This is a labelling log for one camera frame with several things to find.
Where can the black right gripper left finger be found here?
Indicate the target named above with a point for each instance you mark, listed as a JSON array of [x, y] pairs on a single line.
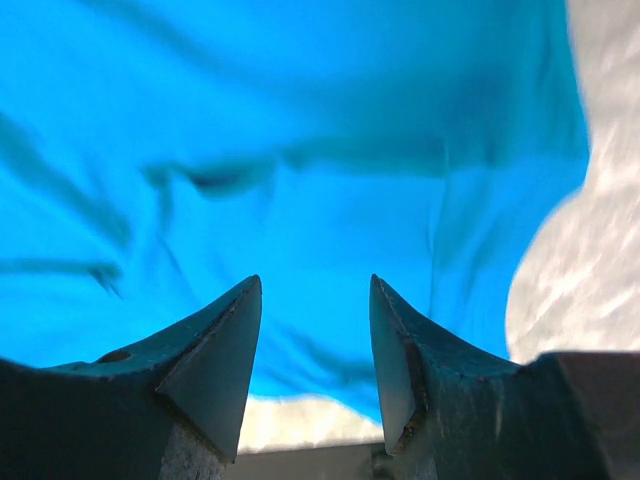
[[169, 406]]

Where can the blue t shirt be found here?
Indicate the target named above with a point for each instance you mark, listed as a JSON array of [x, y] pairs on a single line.
[[156, 153]]

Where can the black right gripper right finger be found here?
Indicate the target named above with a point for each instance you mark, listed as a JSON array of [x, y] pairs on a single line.
[[453, 411]]

